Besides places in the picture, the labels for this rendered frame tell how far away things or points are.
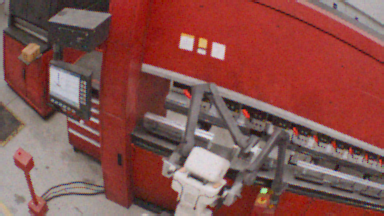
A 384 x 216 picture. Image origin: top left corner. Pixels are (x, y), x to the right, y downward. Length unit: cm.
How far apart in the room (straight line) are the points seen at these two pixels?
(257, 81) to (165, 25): 69
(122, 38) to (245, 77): 83
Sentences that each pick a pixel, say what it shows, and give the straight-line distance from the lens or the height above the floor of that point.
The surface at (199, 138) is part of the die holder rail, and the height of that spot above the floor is 94.
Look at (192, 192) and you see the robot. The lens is 294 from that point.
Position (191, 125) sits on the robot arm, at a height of 137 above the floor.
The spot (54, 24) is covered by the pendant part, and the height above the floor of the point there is 192.
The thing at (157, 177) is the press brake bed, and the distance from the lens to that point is 392.
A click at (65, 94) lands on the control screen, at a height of 138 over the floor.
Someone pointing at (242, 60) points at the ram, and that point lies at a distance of 323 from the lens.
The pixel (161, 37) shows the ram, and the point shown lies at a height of 164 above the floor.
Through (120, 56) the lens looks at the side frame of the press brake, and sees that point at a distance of 332.
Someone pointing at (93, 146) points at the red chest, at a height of 27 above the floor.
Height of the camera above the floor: 327
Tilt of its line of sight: 36 degrees down
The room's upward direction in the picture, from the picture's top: 9 degrees clockwise
